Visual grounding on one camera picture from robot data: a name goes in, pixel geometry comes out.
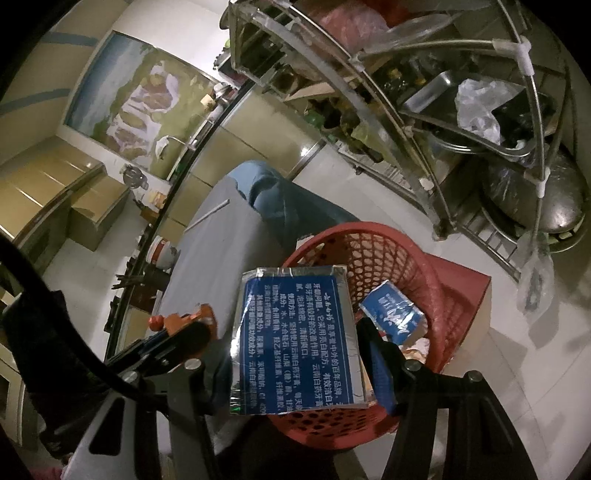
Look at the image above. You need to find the white plastic bag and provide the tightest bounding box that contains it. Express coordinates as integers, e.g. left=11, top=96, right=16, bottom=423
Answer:
left=455, top=78, right=513, bottom=144

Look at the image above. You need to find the small blue white box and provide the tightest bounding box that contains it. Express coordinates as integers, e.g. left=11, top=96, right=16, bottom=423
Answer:
left=359, top=281, right=428, bottom=346

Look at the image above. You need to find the metal wire rack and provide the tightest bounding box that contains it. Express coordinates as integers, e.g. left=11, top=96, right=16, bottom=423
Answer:
left=226, top=0, right=578, bottom=287

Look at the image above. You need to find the black cable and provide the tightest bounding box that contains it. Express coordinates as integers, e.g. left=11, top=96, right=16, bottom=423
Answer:
left=0, top=231, right=139, bottom=398

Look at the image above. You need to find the red plastic bag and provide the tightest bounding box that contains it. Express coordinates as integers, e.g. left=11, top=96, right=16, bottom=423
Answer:
left=323, top=0, right=393, bottom=51

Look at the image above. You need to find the red plastic mesh basket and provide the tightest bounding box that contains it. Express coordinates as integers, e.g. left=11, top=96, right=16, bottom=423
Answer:
left=265, top=222, right=455, bottom=437

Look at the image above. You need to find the white stick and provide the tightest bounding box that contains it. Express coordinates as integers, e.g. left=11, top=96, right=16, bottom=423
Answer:
left=186, top=198, right=230, bottom=230

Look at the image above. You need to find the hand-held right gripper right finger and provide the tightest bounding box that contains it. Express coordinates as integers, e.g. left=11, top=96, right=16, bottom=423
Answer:
left=355, top=318, right=539, bottom=480

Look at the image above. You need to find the orange red small tool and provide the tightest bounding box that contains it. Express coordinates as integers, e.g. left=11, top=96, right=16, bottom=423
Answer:
left=148, top=305, right=217, bottom=335

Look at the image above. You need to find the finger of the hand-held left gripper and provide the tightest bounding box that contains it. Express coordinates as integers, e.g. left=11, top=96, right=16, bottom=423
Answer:
left=105, top=329, right=185, bottom=376

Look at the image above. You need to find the red white cup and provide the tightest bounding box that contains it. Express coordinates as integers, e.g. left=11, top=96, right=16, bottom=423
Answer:
left=147, top=236, right=180, bottom=271

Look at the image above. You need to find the clear plastic bag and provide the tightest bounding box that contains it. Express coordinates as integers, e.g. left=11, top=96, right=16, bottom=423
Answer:
left=517, top=231, right=555, bottom=315

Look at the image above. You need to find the metal pot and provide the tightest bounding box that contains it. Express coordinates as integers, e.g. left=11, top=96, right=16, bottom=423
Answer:
left=482, top=152, right=587, bottom=252

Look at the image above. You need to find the beige cabinet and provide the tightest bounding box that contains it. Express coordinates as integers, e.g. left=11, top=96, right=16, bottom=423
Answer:
left=0, top=143, right=130, bottom=250

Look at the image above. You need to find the grey tablecloth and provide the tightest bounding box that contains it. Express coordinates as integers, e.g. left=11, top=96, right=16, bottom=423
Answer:
left=152, top=178, right=296, bottom=462

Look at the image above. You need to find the wall poster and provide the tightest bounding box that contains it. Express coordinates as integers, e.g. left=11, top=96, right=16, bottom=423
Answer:
left=62, top=31, right=222, bottom=178

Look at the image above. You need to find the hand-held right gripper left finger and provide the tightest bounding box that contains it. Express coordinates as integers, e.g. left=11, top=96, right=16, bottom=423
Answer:
left=62, top=318, right=218, bottom=480

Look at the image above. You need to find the metal faucet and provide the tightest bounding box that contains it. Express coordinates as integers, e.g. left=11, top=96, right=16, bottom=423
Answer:
left=157, top=134, right=195, bottom=160

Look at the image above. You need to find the blue silver box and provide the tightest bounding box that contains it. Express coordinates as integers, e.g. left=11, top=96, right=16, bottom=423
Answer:
left=229, top=264, right=372, bottom=416

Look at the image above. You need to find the person's leg in jeans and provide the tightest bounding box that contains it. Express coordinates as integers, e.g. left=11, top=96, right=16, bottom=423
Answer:
left=231, top=160, right=361, bottom=252

